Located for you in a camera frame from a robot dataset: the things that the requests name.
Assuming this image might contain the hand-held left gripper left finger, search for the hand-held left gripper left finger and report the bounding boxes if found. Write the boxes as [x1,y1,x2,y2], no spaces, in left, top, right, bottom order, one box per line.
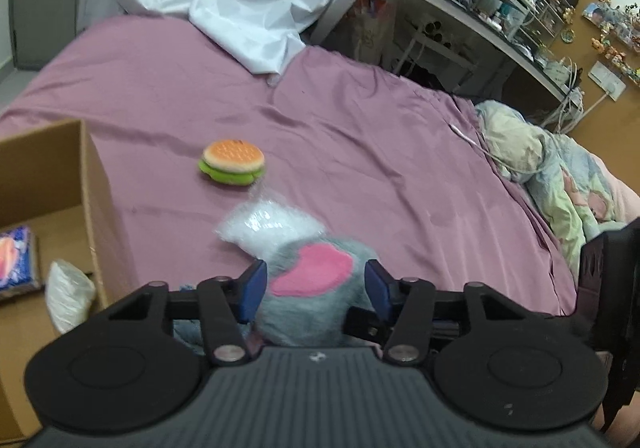
[106,259,269,367]

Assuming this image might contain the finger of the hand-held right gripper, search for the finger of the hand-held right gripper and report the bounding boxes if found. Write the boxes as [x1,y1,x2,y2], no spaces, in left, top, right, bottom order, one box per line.
[344,305,397,344]

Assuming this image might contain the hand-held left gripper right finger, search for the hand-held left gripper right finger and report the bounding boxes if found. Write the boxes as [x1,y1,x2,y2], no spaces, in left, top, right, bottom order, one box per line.
[364,259,525,365]

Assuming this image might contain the clear bubble plastic bag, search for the clear bubble plastic bag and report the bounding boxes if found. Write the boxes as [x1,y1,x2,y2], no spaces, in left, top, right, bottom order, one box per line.
[215,188,324,261]

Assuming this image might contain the burger squishy toy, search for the burger squishy toy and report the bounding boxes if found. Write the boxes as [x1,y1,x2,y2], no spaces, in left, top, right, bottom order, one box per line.
[199,140,265,187]

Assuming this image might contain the cardboard box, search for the cardboard box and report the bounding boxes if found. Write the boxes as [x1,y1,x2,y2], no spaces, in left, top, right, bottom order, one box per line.
[0,119,137,444]

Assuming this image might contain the pastel patterned quilt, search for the pastel patterned quilt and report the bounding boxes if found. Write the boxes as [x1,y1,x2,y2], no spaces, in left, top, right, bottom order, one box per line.
[474,100,640,279]

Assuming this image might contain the white filled plastic bag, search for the white filled plastic bag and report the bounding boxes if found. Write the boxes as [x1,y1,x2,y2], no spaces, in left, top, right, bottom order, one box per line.
[45,259,97,335]

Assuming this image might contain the blue snack packet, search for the blue snack packet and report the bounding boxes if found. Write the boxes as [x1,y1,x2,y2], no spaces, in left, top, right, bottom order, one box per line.
[0,225,44,301]

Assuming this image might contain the printed shopping bag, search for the printed shopping bag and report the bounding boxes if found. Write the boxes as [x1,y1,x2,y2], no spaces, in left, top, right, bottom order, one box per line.
[347,0,397,64]

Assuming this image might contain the white desk dark top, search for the white desk dark top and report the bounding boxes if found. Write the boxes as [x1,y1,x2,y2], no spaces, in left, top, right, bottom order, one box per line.
[310,0,586,109]

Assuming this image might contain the white charging cable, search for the white charging cable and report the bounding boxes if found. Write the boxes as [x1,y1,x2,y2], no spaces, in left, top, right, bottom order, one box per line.
[449,124,547,177]

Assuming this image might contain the white wall socket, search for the white wall socket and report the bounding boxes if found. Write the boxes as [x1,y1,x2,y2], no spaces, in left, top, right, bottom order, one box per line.
[589,62,627,101]

